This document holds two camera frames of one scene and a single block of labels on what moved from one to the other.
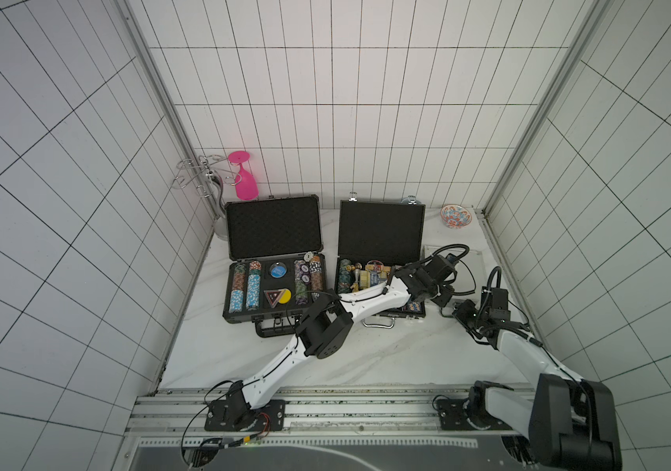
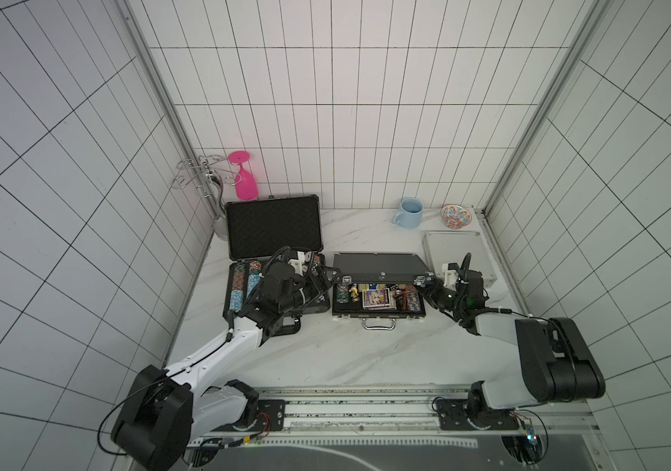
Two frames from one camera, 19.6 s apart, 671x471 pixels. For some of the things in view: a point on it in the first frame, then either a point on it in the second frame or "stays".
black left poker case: (277, 270) stays
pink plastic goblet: (245, 184) stays
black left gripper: (444, 298) to (319, 288)
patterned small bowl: (455, 216) stays
